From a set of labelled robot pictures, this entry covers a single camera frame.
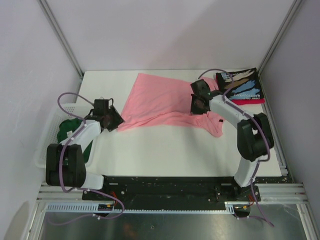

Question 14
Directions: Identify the pink t shirt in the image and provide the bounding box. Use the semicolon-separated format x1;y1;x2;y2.
117;73;224;138

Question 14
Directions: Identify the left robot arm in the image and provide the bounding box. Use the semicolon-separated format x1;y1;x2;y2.
45;105;125;200

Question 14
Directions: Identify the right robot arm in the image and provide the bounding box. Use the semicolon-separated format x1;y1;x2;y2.
190;90;275;201

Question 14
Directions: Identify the green t shirt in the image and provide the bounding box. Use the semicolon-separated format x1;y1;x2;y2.
56;118;93;163

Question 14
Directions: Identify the white perforated plastic basket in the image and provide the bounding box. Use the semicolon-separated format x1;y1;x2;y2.
33;103;93;169

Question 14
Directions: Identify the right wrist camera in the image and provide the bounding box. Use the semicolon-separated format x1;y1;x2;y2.
190;79;211;96

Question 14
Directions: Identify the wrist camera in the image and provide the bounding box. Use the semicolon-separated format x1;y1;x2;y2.
92;98;114;116
190;79;211;96

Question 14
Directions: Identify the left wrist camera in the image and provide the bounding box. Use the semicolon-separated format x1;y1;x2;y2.
92;98;114;116

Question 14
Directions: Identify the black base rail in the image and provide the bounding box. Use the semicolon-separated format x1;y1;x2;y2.
82;175;261;211

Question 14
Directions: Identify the white cable duct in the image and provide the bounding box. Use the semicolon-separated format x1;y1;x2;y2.
46;202;250;214

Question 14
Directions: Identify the left aluminium frame post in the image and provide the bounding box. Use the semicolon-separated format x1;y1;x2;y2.
37;0;84;80

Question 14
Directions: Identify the aluminium frame post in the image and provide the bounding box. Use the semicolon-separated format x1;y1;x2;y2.
257;0;305;74
37;0;84;80

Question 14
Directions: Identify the right aluminium frame post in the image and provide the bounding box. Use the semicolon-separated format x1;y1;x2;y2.
257;0;305;74

